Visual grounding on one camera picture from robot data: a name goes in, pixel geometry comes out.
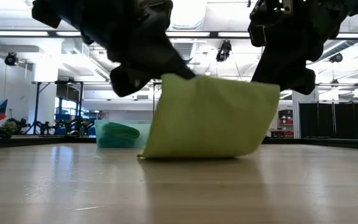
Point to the lime green microfiber towel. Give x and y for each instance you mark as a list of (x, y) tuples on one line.
[(210, 118)]

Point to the black hanging spotlight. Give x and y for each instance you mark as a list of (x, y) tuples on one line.
[(336, 58), (11, 59), (223, 51)]

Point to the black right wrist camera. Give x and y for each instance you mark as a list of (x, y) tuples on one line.
[(257, 35)]

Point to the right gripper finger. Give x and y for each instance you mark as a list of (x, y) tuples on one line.
[(269, 74), (301, 82)]

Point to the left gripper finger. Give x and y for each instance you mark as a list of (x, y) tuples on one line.
[(169, 72), (176, 62)]

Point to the teal microfiber towel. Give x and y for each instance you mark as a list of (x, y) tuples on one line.
[(113, 143)]

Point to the silver air duct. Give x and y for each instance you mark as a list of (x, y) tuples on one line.
[(191, 18)]

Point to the translucent teal plastic bin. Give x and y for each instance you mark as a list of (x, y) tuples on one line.
[(143, 126)]

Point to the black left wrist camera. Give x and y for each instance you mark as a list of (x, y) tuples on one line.
[(129, 82)]

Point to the white column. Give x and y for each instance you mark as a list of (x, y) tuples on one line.
[(304, 109)]

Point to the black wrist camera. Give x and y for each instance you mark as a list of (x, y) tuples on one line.
[(257, 35), (129, 82)]

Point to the black partition panels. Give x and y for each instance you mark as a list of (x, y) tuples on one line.
[(322, 119)]

